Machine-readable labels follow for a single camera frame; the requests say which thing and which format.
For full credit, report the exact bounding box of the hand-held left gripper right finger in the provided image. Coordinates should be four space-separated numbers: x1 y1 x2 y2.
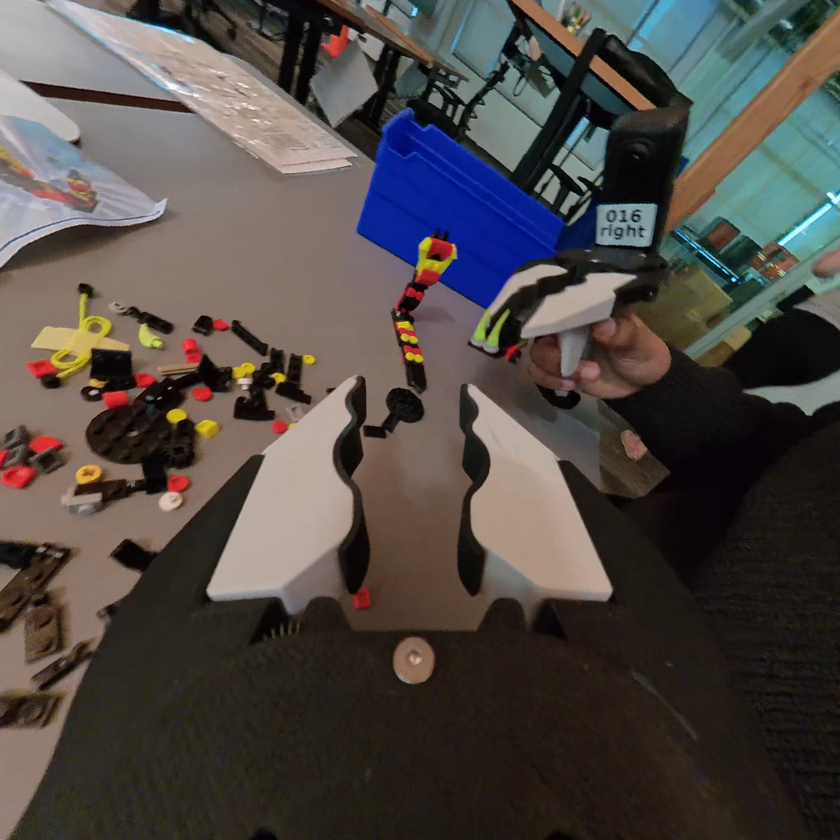
457 384 615 616

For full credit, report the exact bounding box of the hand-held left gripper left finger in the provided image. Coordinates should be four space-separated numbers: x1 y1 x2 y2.
206 375 370 616

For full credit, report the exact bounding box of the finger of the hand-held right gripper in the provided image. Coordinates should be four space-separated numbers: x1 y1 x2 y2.
486 260 581 332
521 270 639 340

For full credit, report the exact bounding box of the red yellow black lego snake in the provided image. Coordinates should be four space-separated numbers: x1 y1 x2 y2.
392 230 458 395

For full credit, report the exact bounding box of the pile of lego pieces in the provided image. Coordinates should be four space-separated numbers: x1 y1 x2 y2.
0 282 427 729

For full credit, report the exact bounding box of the person's right forearm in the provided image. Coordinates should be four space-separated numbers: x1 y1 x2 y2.
600 308 840 487

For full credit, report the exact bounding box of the black round lego plate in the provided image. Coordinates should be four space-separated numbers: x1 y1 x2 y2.
85 402 198 472

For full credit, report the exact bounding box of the lego instruction booklet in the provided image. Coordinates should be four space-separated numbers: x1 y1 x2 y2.
0 115 168 270

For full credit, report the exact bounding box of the person's right hand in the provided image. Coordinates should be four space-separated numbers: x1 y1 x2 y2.
527 314 674 401

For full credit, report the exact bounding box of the black-legged wooden desk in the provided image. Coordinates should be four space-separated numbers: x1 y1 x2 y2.
505 0 693 191

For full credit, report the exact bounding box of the blue plastic bin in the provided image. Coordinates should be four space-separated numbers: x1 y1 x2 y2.
356 108 598 309

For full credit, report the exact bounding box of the wooden beam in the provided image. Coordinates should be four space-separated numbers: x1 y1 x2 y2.
666 13 840 231

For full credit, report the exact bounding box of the plastic-sleeved paper sheet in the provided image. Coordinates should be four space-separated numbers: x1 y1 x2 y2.
49 0 358 175

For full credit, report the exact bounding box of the white document stand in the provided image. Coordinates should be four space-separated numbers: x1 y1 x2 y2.
0 69 81 145

